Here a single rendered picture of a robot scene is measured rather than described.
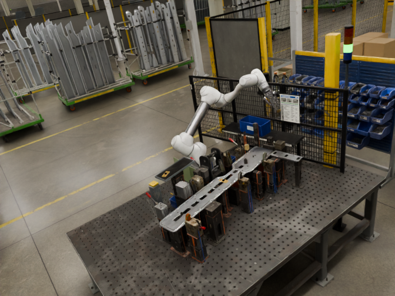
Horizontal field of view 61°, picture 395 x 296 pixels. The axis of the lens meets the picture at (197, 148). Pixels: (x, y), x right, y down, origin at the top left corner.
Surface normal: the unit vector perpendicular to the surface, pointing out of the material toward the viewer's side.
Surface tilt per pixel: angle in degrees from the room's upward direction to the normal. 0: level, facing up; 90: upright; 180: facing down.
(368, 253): 0
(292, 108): 90
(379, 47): 90
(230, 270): 0
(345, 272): 0
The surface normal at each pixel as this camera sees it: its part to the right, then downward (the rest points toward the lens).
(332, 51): -0.66, 0.43
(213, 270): -0.15, -0.88
